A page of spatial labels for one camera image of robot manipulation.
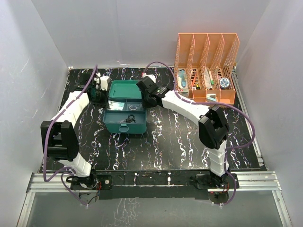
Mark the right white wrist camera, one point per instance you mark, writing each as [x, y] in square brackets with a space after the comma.
[151, 76]

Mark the small white red box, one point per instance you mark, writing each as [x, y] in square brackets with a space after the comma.
[184, 92]

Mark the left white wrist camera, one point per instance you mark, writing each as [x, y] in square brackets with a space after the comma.
[101, 83]

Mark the white tube in organizer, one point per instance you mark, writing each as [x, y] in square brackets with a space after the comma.
[209, 82]

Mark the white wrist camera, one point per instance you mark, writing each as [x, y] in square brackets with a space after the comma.
[151, 76]
[101, 83]

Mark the teal white small box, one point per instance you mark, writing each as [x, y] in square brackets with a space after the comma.
[211, 98]

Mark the orange file organizer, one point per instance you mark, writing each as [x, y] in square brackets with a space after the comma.
[203, 66]

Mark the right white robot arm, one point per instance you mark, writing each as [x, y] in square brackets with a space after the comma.
[212, 124]

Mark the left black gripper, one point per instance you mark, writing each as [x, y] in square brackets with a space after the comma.
[106, 95]

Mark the clear bag with rubber bands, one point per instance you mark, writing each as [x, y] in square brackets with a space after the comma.
[134, 107]

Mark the black handled scissors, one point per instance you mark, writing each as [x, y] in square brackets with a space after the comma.
[129, 119]

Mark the blue brush blister pack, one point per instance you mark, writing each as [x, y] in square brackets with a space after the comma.
[182, 79]

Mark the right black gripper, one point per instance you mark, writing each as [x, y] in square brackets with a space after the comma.
[145, 105]

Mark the blue divided tray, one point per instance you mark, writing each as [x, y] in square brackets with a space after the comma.
[115, 116]

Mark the green medicine kit box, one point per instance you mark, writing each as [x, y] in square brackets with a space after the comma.
[125, 90]

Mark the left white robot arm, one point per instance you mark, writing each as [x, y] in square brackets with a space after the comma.
[59, 139]

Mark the round blue white tin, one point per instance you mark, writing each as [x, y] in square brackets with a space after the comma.
[224, 83]

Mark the white blue bandage box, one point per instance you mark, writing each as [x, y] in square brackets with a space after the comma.
[116, 106]

